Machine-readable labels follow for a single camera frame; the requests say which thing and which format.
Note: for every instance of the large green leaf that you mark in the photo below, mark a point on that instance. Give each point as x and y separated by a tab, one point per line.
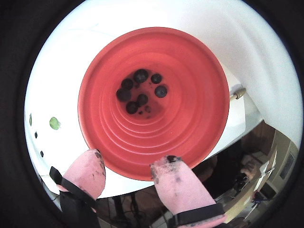
30	118

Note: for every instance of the medium green leaf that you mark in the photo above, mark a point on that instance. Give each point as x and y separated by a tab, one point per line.
54	123

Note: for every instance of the red collapsible silicone cup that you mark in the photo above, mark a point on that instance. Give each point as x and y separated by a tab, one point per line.
166	142

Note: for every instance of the pink-covered gripper finger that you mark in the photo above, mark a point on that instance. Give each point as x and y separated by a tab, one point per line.
85	173
180	190

